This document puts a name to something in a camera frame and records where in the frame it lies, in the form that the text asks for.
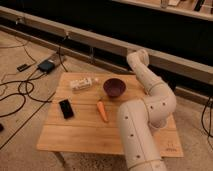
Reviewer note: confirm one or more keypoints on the black phone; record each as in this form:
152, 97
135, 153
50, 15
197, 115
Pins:
66, 109

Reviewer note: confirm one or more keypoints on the orange carrot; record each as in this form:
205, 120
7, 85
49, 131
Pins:
102, 111

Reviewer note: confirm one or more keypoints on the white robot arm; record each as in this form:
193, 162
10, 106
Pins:
138, 118

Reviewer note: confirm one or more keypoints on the dark power adapter box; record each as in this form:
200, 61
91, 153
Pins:
46, 66

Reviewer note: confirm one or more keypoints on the wooden table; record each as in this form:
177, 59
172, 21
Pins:
86, 131

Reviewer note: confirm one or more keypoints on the small black device on floor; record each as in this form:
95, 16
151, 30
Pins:
23, 67

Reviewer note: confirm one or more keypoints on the dark purple bowl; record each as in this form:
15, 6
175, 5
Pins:
114, 87

